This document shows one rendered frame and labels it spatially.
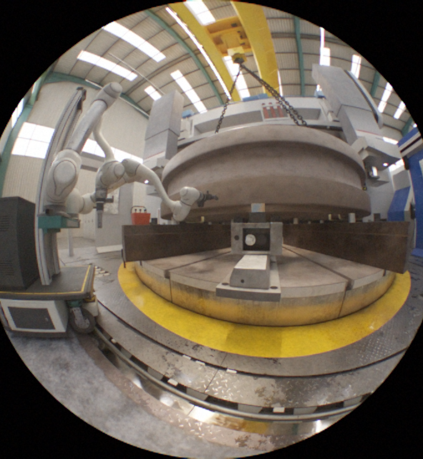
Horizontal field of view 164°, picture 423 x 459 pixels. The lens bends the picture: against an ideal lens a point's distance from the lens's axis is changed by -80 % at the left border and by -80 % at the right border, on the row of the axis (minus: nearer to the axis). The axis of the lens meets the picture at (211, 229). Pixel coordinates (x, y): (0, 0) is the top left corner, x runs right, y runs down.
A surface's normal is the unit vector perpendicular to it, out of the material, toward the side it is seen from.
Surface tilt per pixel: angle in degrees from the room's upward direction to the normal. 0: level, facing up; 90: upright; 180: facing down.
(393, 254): 90
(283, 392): 0
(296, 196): 90
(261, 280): 90
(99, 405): 0
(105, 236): 90
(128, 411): 0
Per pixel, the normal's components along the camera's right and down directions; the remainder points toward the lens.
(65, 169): 0.90, 0.11
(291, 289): -0.31, 0.02
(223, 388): -0.01, -1.00
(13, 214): 0.66, 0.00
